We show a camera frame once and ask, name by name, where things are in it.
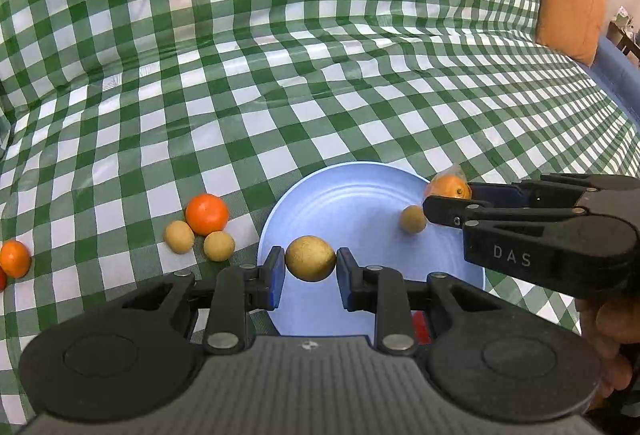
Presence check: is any orange cushion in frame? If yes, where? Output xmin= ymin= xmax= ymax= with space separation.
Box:
xmin=535 ymin=0 xmax=608 ymax=67

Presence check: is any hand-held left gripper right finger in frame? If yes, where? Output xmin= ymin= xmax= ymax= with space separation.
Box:
xmin=336 ymin=247 xmax=501 ymax=357

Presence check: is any plastic-wrapped orange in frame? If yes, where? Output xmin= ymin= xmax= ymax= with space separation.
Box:
xmin=424 ymin=164 xmax=473 ymax=202

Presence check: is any brown longan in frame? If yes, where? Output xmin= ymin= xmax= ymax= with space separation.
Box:
xmin=285 ymin=235 xmax=337 ymax=282
xmin=400 ymin=206 xmax=428 ymax=233
xmin=203 ymin=231 xmax=236 ymax=262
xmin=165 ymin=220 xmax=195 ymax=255

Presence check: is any green checkered cloth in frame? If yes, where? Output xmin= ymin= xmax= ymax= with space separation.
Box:
xmin=0 ymin=0 xmax=640 ymax=426

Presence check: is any light blue plate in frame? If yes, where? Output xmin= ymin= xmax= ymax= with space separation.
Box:
xmin=256 ymin=162 xmax=487 ymax=338

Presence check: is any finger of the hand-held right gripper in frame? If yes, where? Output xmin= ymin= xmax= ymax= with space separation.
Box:
xmin=423 ymin=195 xmax=589 ymax=242
xmin=469 ymin=174 xmax=640 ymax=207

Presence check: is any blue sofa edge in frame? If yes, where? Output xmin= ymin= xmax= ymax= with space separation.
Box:
xmin=587 ymin=38 xmax=640 ymax=121

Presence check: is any red tomato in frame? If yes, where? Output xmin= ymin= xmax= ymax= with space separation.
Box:
xmin=411 ymin=310 xmax=432 ymax=346

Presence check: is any wooden furniture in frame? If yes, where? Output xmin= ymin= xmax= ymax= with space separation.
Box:
xmin=607 ymin=10 xmax=640 ymax=68

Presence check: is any orange tangerine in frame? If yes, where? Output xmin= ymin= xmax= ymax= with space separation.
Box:
xmin=0 ymin=240 xmax=32 ymax=279
xmin=185 ymin=194 xmax=230 ymax=236

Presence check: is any person's right hand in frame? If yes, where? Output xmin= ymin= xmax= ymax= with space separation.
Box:
xmin=574 ymin=292 xmax=640 ymax=412

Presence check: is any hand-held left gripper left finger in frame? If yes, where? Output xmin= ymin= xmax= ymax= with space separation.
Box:
xmin=120 ymin=246 xmax=287 ymax=357

